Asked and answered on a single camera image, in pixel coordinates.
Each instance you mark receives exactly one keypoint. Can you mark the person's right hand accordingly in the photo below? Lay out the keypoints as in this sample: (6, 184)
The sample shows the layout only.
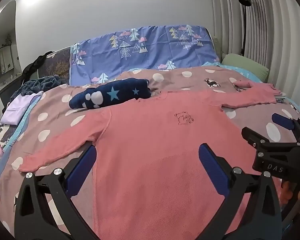
(286, 191)

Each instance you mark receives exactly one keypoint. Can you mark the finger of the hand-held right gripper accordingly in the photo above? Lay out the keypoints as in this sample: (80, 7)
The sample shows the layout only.
(281, 121)
(250, 135)

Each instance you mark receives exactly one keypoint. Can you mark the navy star-print fleece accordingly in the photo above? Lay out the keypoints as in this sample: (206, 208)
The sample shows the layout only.
(120, 92)

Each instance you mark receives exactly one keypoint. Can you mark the mauve polka dot blanket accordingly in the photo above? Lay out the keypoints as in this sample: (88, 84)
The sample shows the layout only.
(52, 120)

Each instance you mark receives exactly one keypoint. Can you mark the dark branch-print cloth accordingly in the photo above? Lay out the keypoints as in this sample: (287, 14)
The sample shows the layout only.
(57, 65)

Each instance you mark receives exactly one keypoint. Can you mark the dark blue fleece throw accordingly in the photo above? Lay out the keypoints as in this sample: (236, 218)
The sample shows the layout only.
(42, 83)

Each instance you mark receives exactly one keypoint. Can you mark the purple tree-print sheet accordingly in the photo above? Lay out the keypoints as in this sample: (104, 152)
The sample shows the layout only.
(150, 55)

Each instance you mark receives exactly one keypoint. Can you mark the green pillow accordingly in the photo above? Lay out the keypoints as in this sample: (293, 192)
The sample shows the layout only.
(245, 65)

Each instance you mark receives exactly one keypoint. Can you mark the white curtain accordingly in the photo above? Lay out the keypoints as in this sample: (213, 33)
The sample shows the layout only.
(270, 30)

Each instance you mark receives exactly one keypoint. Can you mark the black garment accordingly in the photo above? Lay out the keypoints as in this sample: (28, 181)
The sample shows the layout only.
(33, 66)

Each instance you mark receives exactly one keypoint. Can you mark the lilac garment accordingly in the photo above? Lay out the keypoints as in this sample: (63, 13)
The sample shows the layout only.
(17, 107)

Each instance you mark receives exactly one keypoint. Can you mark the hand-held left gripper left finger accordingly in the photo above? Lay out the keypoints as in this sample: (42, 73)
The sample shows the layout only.
(81, 170)

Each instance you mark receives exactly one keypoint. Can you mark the pink long-sleeve shirt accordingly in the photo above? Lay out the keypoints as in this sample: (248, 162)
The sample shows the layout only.
(152, 142)

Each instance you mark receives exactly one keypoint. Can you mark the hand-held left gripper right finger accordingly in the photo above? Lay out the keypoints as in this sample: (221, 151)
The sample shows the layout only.
(212, 170)

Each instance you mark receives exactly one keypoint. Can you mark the patterned folded garment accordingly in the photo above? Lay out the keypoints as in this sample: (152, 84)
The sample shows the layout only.
(281, 101)

